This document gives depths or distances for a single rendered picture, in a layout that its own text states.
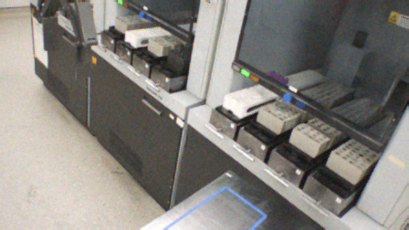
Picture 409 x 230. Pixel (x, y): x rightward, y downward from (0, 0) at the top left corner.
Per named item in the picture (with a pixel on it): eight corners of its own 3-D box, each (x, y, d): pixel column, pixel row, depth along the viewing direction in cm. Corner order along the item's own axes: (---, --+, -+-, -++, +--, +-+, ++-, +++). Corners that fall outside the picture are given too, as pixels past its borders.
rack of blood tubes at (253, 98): (267, 92, 165) (270, 80, 162) (285, 103, 159) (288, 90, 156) (221, 109, 146) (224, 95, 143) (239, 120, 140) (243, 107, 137)
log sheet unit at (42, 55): (34, 57, 277) (31, 10, 258) (49, 71, 261) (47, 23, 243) (31, 57, 275) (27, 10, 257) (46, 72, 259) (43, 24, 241)
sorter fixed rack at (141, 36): (170, 36, 205) (172, 26, 202) (182, 43, 200) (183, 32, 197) (124, 43, 186) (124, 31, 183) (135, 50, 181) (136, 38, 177)
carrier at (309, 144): (318, 157, 125) (324, 143, 122) (315, 159, 124) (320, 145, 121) (291, 140, 132) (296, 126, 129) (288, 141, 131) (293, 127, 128)
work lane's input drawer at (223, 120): (302, 88, 192) (308, 73, 188) (325, 100, 184) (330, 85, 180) (200, 126, 145) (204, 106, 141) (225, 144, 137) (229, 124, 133)
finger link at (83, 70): (89, 40, 67) (91, 42, 66) (89, 75, 70) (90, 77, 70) (73, 43, 65) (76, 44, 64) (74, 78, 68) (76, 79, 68)
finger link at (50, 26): (43, 18, 72) (41, 17, 73) (45, 51, 76) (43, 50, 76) (57, 17, 74) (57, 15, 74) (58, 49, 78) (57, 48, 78)
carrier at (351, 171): (359, 183, 116) (366, 169, 113) (355, 186, 115) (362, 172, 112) (328, 163, 123) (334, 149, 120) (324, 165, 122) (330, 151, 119)
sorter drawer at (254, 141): (327, 102, 183) (333, 86, 179) (351, 115, 175) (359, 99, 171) (227, 146, 137) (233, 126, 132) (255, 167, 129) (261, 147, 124)
